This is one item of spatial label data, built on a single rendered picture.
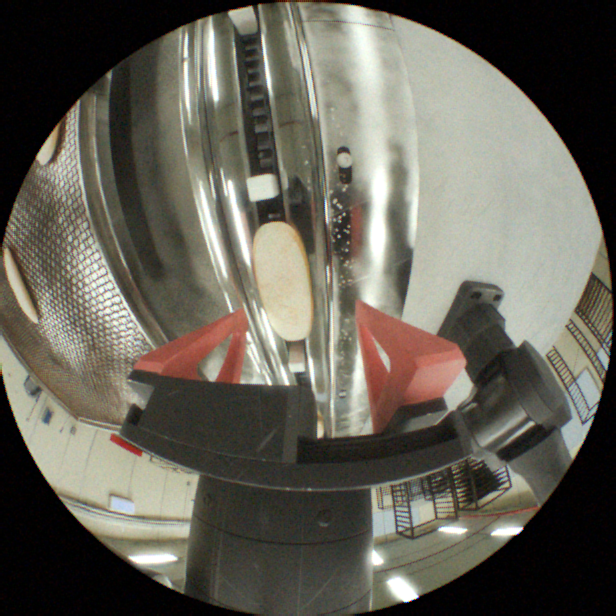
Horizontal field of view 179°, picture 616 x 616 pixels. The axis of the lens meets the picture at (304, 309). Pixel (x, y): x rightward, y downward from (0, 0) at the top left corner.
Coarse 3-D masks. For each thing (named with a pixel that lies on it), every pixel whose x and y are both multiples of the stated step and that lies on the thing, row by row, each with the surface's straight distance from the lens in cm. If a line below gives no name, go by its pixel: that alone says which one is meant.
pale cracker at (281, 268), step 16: (272, 224) 12; (256, 240) 13; (272, 240) 12; (288, 240) 12; (256, 256) 13; (272, 256) 12; (288, 256) 12; (304, 256) 13; (256, 272) 13; (272, 272) 13; (288, 272) 13; (304, 272) 13; (272, 288) 13; (288, 288) 13; (304, 288) 13; (272, 304) 14; (288, 304) 14; (304, 304) 14; (272, 320) 15; (288, 320) 15; (304, 320) 15; (288, 336) 16; (304, 336) 17
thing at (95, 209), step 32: (64, 160) 18; (32, 192) 23; (64, 192) 18; (96, 192) 15; (32, 224) 24; (96, 224) 14; (0, 256) 37; (0, 288) 44; (32, 288) 28; (96, 288) 17; (128, 288) 14; (64, 320) 25; (96, 320) 20; (64, 352) 31; (96, 352) 24; (128, 352) 20; (64, 384) 45; (96, 384) 32; (96, 416) 51
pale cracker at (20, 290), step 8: (8, 248) 32; (8, 256) 31; (8, 264) 31; (16, 264) 30; (8, 272) 32; (16, 272) 30; (16, 280) 30; (16, 288) 31; (24, 288) 30; (16, 296) 32; (24, 296) 30; (24, 304) 30; (32, 304) 30; (32, 312) 30; (32, 320) 32
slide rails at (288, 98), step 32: (224, 32) 18; (288, 32) 17; (224, 64) 16; (288, 64) 15; (224, 96) 15; (288, 96) 14; (224, 128) 14; (288, 128) 13; (224, 160) 13; (288, 160) 12; (224, 192) 13; (288, 192) 12; (256, 224) 13; (288, 224) 13; (320, 224) 13; (320, 256) 13; (256, 288) 15; (320, 288) 14; (256, 320) 17; (320, 320) 16; (288, 352) 19; (320, 352) 19; (288, 384) 24; (320, 384) 24; (320, 416) 33
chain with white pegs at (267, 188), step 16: (240, 16) 17; (256, 16) 20; (240, 32) 19; (256, 32) 19; (240, 48) 18; (256, 48) 18; (256, 80) 16; (256, 96) 15; (256, 112) 14; (256, 128) 14; (272, 128) 14; (256, 144) 14; (272, 144) 14; (256, 160) 14; (272, 160) 13; (256, 176) 11; (272, 176) 11; (256, 192) 11; (272, 192) 10; (304, 352) 20; (304, 368) 18; (304, 384) 26
